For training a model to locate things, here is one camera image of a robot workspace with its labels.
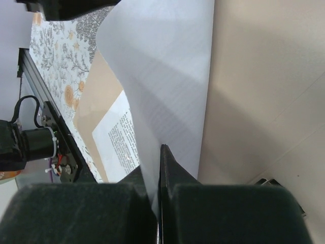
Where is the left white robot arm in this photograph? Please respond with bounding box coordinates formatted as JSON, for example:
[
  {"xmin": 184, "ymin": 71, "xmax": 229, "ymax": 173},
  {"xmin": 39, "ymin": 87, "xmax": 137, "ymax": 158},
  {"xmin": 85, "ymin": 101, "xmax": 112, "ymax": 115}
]
[{"xmin": 1, "ymin": 1, "xmax": 119, "ymax": 172}]

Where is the brown cardboard folder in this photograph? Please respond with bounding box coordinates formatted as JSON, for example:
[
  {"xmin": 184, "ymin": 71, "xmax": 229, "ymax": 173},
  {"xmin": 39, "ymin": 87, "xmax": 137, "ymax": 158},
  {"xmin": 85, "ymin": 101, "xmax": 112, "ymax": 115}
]
[{"xmin": 74, "ymin": 1, "xmax": 324, "ymax": 215}]

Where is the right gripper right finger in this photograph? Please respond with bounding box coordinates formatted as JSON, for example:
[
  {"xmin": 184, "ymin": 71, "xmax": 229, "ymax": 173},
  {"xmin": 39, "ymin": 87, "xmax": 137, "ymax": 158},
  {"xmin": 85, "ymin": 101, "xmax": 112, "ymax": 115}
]
[{"xmin": 158, "ymin": 145, "xmax": 312, "ymax": 243}]

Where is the floral table mat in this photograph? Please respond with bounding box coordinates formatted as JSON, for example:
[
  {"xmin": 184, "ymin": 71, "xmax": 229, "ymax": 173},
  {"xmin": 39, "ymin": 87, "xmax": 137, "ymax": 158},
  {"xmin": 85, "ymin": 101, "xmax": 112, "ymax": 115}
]
[{"xmin": 29, "ymin": 7, "xmax": 111, "ymax": 182}]

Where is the aluminium frame rail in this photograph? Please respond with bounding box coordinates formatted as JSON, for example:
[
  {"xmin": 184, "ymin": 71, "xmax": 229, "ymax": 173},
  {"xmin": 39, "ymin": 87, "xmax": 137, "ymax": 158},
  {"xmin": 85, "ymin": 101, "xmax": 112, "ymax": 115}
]
[{"xmin": 16, "ymin": 47, "xmax": 61, "ymax": 120}]

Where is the printed paper sheet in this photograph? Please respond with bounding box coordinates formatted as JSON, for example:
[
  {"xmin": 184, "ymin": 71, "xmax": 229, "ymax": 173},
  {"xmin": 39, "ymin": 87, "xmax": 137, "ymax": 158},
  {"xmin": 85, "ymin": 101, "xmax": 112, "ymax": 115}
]
[
  {"xmin": 92, "ymin": 91, "xmax": 139, "ymax": 182},
  {"xmin": 96, "ymin": 1, "xmax": 214, "ymax": 214}
]

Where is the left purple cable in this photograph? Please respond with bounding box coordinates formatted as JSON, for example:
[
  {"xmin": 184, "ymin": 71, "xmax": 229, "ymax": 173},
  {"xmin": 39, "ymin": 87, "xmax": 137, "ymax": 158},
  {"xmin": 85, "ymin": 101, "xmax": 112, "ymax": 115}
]
[{"xmin": 48, "ymin": 157, "xmax": 57, "ymax": 184}]

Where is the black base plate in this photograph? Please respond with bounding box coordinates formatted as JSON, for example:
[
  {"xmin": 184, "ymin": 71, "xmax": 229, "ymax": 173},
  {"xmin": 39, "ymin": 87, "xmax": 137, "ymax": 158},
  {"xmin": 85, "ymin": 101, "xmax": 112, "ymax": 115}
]
[{"xmin": 42, "ymin": 101, "xmax": 96, "ymax": 183}]

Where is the metal folder clip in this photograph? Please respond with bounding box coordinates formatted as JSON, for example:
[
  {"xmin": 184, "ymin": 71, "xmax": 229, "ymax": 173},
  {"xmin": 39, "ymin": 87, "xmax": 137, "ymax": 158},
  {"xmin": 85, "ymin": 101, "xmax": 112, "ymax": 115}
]
[{"xmin": 254, "ymin": 177, "xmax": 307, "ymax": 219}]

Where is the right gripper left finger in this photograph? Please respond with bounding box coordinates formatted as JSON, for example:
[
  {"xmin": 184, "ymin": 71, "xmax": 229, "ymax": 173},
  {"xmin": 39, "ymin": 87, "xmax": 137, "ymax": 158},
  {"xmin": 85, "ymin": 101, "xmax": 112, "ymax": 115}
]
[{"xmin": 1, "ymin": 168, "xmax": 157, "ymax": 243}]

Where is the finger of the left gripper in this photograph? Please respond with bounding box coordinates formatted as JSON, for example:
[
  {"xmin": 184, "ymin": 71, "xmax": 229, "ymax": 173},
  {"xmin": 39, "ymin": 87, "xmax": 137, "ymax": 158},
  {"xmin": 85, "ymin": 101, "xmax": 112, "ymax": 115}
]
[{"xmin": 15, "ymin": 0, "xmax": 120, "ymax": 21}]

